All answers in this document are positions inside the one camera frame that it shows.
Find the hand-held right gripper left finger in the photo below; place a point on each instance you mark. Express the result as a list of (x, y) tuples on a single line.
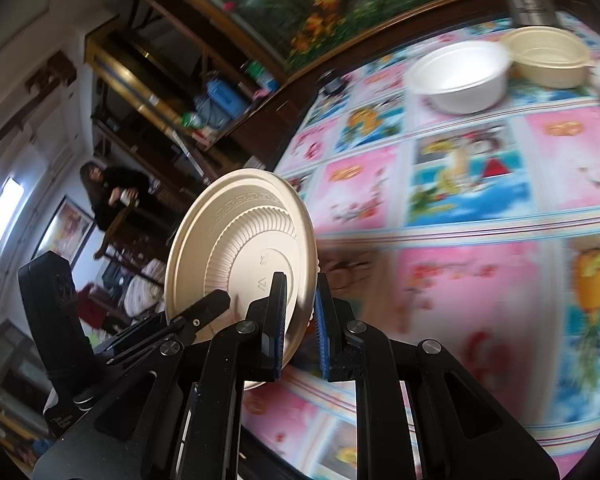
[(278, 350)]

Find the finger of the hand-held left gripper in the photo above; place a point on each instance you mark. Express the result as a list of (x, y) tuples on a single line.
[(205, 310)]

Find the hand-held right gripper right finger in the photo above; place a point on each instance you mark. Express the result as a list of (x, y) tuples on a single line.
[(323, 340)]

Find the beige plastic bowl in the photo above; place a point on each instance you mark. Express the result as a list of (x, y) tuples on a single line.
[(550, 50), (240, 230)]

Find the large white bowl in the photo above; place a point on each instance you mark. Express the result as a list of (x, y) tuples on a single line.
[(455, 75)]

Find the rectangular ceiling light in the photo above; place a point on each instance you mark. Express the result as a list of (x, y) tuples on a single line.
[(0, 212)]

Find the printed fruit tablecloth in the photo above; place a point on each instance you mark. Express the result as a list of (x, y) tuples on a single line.
[(455, 310)]

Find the grey-blue thermos flask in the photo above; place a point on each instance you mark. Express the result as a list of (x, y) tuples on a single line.
[(210, 112)]

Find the blue thermos flask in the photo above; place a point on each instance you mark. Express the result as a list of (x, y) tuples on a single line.
[(227, 100)]

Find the green plastic bottle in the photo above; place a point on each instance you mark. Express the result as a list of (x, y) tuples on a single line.
[(259, 76)]

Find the small black round container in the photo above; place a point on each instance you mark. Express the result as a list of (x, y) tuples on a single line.
[(333, 83)]

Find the artificial flower display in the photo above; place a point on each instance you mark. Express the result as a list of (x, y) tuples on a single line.
[(305, 0)]

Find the framed wall picture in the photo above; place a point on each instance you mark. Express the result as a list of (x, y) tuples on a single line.
[(65, 230)]

